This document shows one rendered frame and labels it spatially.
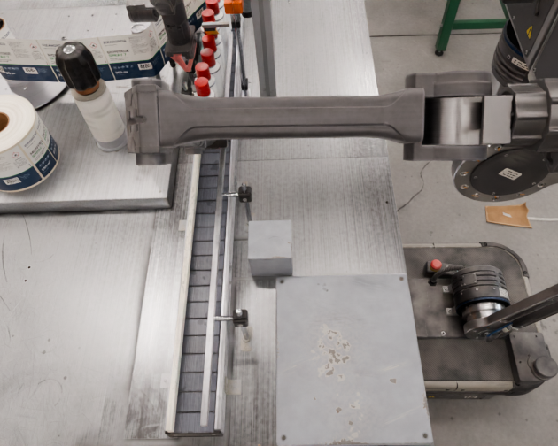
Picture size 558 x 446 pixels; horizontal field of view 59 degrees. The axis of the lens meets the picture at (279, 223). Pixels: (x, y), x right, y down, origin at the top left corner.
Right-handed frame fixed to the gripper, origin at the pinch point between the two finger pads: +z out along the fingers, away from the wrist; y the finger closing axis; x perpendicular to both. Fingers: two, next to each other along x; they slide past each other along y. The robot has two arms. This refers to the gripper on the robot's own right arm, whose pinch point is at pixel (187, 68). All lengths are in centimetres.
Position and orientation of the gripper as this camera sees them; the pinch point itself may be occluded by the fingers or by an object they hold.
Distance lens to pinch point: 136.7
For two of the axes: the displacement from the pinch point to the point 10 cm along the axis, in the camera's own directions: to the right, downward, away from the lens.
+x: 10.0, -0.2, -0.4
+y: 0.0, 8.4, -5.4
